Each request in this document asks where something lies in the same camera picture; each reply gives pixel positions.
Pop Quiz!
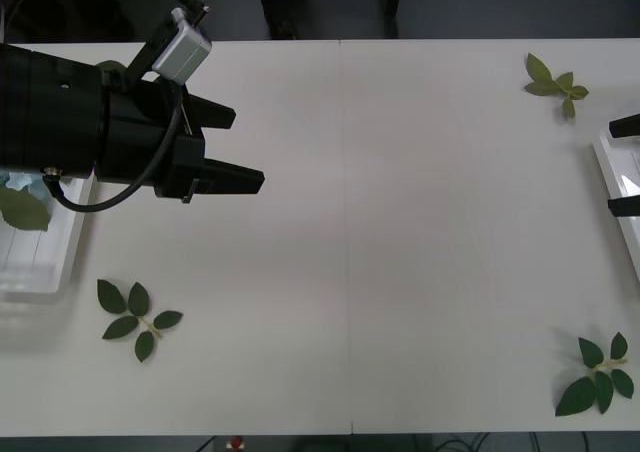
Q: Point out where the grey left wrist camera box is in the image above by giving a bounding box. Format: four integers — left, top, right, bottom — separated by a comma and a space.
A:
149, 7, 214, 84

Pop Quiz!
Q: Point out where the shallow white box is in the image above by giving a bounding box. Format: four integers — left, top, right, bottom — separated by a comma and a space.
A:
0, 171, 96, 306
592, 130, 640, 293

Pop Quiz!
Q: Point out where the dark green leaf twig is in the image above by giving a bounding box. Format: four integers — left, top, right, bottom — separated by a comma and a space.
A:
554, 331, 635, 417

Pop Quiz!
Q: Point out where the person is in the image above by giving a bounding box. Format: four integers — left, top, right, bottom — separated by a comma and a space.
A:
256, 0, 337, 41

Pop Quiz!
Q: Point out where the dark green five-leaf twig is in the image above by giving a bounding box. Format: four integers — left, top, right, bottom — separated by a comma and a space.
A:
97, 278, 184, 364

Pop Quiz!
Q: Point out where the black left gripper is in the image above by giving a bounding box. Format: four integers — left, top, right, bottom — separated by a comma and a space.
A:
97, 71, 265, 205

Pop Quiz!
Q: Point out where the black stand with foot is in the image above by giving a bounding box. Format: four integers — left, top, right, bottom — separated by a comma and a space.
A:
342, 0, 429, 41

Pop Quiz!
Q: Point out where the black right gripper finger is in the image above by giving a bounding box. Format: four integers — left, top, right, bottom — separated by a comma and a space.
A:
608, 114, 640, 138
606, 196, 640, 218

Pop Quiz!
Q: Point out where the pale blue flower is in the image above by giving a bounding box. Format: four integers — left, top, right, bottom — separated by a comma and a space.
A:
0, 169, 51, 233

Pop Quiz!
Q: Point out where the pale green leaf twig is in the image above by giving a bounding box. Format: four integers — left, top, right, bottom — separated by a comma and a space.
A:
523, 52, 590, 119

